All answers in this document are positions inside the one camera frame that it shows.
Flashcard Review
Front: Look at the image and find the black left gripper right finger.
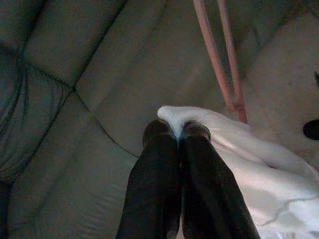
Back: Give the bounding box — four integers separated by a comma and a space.
179, 121, 261, 239

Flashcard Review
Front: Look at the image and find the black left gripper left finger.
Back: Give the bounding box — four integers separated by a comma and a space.
116, 119, 181, 239

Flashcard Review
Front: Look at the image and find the white shirt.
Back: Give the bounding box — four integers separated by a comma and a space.
157, 11, 319, 239

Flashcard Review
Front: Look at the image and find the green leather sofa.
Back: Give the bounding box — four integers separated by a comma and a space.
0, 0, 319, 239

